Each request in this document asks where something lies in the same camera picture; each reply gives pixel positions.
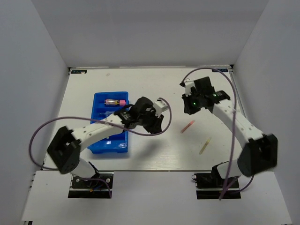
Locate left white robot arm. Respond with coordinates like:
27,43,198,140
47,97,170,187

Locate clear spray bottle blue cap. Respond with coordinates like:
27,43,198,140
97,111,115,118

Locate slim pink highlighter pen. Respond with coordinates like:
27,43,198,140
180,120,195,133

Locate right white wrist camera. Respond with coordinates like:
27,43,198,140
180,78,195,96

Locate blue compartment tray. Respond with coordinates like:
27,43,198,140
88,91,129,154

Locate right table corner label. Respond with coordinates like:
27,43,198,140
212,68,228,73

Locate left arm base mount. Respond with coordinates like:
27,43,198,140
68,172,114,199

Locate table corner label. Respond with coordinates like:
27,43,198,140
71,70,87,74
212,68,228,73

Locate purple cable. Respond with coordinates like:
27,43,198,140
181,67,255,200
28,97,173,199

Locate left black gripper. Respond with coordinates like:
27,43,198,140
138,107,164,135

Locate left table corner label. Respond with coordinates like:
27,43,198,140
71,70,87,74

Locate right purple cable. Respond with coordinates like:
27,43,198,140
181,67,255,200

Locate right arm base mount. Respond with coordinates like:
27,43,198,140
191,173,241,200

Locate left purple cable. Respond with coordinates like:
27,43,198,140
28,97,173,199

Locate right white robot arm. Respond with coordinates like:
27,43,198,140
181,77,278,187

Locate pink cap crayon tube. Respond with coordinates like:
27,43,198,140
104,99,126,106

